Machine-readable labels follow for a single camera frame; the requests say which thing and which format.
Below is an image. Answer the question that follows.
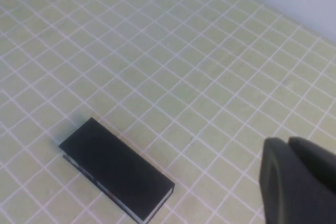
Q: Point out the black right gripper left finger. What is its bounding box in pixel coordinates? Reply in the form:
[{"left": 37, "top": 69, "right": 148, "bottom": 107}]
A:
[{"left": 259, "top": 137, "right": 336, "bottom": 224}]

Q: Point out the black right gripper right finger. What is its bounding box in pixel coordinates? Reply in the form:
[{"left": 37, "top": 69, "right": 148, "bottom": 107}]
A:
[{"left": 288, "top": 136, "right": 336, "bottom": 195}]

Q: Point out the black glasses case printed side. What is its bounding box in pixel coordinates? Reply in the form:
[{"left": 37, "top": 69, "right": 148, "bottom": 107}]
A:
[{"left": 58, "top": 117, "right": 176, "bottom": 223}]

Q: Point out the green checkered tablecloth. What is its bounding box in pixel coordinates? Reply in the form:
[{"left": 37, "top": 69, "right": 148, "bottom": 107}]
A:
[{"left": 0, "top": 0, "right": 336, "bottom": 224}]

